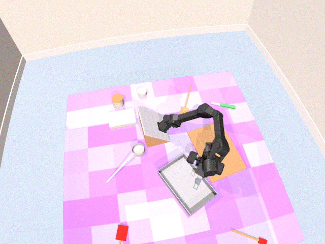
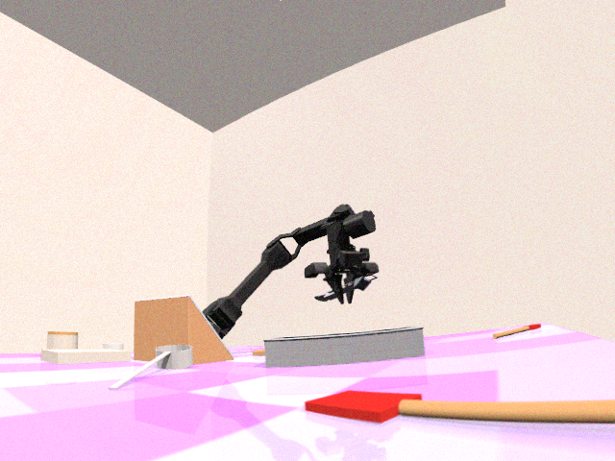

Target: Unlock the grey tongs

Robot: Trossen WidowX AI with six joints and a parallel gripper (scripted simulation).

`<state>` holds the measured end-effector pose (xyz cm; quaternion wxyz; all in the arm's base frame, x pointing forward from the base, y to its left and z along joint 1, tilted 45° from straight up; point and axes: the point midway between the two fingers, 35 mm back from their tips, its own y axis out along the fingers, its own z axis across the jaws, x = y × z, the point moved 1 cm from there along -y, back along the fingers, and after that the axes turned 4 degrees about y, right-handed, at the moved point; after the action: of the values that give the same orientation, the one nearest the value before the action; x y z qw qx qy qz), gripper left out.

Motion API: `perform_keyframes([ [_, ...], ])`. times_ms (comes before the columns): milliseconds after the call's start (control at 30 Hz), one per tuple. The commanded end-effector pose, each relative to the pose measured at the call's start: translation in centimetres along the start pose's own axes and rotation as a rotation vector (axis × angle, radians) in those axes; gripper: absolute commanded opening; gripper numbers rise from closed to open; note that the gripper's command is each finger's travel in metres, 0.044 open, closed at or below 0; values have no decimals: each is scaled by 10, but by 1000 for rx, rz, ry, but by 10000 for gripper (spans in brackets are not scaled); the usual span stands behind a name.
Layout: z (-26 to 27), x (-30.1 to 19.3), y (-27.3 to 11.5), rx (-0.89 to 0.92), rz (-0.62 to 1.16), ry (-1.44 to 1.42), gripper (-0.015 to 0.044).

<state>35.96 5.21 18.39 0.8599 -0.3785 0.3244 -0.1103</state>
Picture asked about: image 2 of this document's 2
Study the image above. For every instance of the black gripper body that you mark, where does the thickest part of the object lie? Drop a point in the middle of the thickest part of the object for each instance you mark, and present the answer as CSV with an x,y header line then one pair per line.
x,y
321,268

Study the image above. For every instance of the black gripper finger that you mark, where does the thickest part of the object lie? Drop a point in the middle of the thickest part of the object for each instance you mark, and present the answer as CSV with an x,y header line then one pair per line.
x,y
335,282
350,278

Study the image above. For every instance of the dark grey pan with long handle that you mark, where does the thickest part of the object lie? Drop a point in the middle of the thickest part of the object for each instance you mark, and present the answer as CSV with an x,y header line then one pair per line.
x,y
167,357

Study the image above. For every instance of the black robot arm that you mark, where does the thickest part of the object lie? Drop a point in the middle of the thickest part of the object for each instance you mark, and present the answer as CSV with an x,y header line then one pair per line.
x,y
340,225

